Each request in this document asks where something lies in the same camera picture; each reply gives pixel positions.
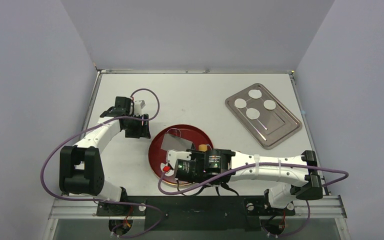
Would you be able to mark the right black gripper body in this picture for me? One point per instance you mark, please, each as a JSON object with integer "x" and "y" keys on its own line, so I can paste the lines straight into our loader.
{"x": 177, "y": 166}

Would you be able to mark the white dough piece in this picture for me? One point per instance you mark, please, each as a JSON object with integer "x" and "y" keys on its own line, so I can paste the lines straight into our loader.
{"x": 167, "y": 169}

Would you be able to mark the white dumpling wrapper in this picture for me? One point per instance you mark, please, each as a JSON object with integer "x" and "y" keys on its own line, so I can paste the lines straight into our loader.
{"x": 240, "y": 103}
{"x": 269, "y": 104}
{"x": 255, "y": 94}
{"x": 252, "y": 113}

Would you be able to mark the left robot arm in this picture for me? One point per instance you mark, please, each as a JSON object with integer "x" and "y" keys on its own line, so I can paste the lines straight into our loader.
{"x": 80, "y": 166}

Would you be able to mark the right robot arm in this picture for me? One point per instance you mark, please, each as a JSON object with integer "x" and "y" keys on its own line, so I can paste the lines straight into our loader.
{"x": 296, "y": 176}

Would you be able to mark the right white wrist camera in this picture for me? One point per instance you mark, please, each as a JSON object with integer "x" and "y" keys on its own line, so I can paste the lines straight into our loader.
{"x": 173, "y": 157}

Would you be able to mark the aluminium frame rail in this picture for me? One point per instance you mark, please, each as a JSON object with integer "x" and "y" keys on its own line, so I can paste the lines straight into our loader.
{"x": 329, "y": 207}

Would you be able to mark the rectangular steel tray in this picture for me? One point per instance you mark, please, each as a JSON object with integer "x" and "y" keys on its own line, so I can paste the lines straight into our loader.
{"x": 273, "y": 126}

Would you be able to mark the round red lacquer tray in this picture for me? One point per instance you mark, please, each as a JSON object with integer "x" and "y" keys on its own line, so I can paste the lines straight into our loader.
{"x": 156, "y": 155}

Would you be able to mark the wooden dough roller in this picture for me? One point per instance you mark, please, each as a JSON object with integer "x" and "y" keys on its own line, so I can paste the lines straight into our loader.
{"x": 204, "y": 147}

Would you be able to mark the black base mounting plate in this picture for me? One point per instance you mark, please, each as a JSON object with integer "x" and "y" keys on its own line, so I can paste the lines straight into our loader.
{"x": 161, "y": 222}

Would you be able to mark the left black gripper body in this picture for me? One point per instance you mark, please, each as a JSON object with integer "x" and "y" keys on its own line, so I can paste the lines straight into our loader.
{"x": 136, "y": 128}

